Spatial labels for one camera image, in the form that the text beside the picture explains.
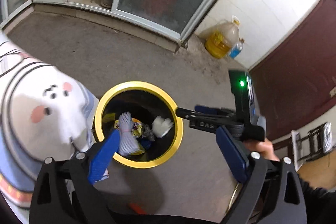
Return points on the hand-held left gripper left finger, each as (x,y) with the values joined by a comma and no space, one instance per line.
(103,155)

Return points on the cartoon printed tablecloth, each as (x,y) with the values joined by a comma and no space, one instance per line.
(39,98)

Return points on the white tissue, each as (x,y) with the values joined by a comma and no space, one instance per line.
(162,126)

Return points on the black metal rack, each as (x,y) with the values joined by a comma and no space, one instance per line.
(315,140)

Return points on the small blue bottle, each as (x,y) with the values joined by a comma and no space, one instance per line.
(236,50)

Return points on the person's right forearm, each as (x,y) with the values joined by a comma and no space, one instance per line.
(315,200)

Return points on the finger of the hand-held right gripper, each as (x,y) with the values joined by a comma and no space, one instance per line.
(204,124)
(207,109)

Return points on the black bin with yellow rim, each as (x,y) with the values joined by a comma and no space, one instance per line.
(136,85)

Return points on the person's right hand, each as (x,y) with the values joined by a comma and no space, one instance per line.
(260,148)

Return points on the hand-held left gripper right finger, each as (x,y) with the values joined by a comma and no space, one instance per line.
(231,153)

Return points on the grey mesh scrubber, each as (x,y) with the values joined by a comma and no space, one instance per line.
(149,132)

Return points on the large yellow oil bottle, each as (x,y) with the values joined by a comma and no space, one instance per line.
(220,43)

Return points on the yellow blue snack packet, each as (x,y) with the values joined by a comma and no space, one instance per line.
(137,128)

